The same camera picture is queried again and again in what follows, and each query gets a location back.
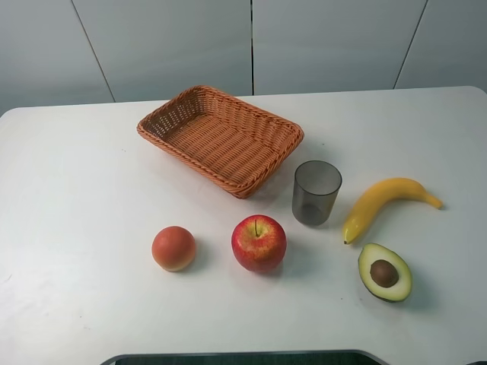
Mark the red apple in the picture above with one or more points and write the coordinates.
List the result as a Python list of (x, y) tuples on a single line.
[(259, 243)]

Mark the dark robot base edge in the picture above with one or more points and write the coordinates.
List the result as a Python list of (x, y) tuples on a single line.
[(271, 358)]

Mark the orange wicker basket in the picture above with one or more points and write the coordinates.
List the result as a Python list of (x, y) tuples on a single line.
[(236, 145)]

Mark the grey translucent plastic cup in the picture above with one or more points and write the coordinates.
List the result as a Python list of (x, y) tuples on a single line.
[(316, 186)]

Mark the orange peach fruit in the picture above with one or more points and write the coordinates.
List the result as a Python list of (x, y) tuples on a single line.
[(174, 248)]

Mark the yellow banana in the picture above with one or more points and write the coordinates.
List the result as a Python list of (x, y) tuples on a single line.
[(375, 198)]

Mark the halved avocado with pit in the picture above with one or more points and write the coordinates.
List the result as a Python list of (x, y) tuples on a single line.
[(384, 273)]

